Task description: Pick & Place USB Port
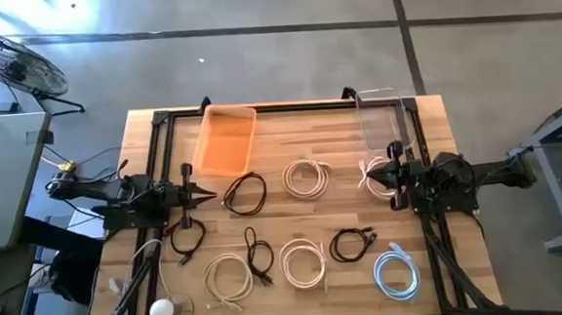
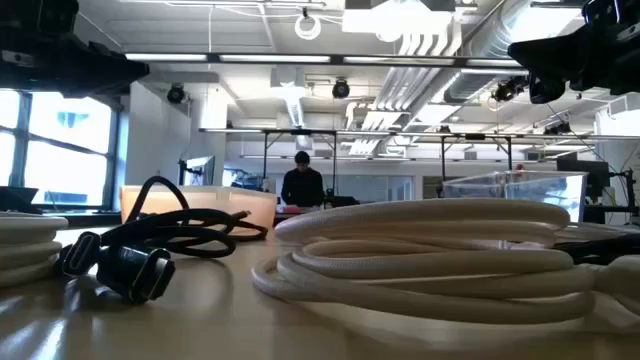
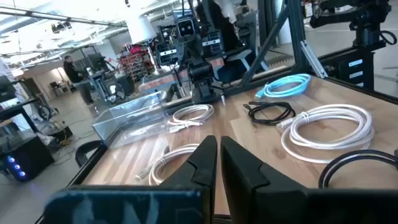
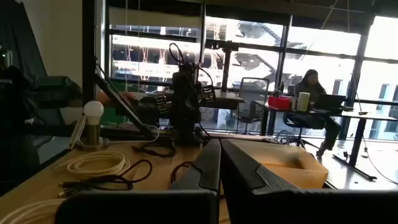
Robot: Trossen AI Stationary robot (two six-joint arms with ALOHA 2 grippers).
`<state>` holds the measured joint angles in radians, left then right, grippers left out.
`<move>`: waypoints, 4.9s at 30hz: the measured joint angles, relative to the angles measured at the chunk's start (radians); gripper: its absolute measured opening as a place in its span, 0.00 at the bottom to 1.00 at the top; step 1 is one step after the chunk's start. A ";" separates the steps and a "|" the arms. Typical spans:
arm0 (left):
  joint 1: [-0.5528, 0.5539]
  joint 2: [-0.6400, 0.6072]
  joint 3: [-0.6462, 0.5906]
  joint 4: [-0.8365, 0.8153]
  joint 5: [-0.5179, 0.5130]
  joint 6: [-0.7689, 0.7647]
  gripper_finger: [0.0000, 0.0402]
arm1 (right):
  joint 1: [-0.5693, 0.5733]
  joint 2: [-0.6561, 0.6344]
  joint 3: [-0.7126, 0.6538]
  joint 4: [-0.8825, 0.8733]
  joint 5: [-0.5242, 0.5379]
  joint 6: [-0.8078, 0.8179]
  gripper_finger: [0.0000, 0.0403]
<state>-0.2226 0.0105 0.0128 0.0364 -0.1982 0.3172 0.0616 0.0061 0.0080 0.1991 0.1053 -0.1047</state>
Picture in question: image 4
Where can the white cylinder cup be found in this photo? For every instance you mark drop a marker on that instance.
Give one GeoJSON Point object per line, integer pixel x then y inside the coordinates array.
{"type": "Point", "coordinates": [303, 102]}

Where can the person's forearm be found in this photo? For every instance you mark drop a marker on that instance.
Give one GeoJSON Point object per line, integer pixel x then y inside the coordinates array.
{"type": "Point", "coordinates": [105, 99]}

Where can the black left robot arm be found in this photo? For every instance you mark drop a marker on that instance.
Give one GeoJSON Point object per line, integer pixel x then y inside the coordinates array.
{"type": "Point", "coordinates": [186, 135]}

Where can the red box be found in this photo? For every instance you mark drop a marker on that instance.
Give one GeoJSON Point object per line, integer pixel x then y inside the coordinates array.
{"type": "Point", "coordinates": [280, 103]}

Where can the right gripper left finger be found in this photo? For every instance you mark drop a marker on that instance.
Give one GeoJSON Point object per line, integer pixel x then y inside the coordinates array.
{"type": "Point", "coordinates": [199, 180]}

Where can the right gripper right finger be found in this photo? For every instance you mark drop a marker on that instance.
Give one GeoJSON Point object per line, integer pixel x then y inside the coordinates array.
{"type": "Point", "coordinates": [242, 180]}

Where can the person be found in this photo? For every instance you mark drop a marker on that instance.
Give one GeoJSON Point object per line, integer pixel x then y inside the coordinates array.
{"type": "Point", "coordinates": [311, 84]}

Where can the beige tray bin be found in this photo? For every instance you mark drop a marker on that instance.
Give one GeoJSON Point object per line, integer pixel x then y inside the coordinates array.
{"type": "Point", "coordinates": [295, 177]}

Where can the black pole stand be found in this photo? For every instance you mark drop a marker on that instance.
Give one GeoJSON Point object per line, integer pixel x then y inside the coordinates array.
{"type": "Point", "coordinates": [227, 68]}

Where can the black laptop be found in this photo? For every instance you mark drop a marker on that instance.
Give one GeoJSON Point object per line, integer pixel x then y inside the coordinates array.
{"type": "Point", "coordinates": [329, 101]}

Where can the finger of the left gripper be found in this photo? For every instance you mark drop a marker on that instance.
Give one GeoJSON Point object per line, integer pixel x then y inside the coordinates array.
{"type": "Point", "coordinates": [209, 94]}
{"type": "Point", "coordinates": [161, 104]}

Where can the desk lamp with white bulb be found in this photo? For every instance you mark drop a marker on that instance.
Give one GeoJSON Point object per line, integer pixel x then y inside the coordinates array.
{"type": "Point", "coordinates": [93, 110]}

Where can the black desk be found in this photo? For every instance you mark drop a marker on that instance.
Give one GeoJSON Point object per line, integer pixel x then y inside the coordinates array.
{"type": "Point", "coordinates": [359, 133]}

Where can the grey office chair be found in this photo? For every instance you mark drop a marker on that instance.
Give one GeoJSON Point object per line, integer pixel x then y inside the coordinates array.
{"type": "Point", "coordinates": [252, 93]}

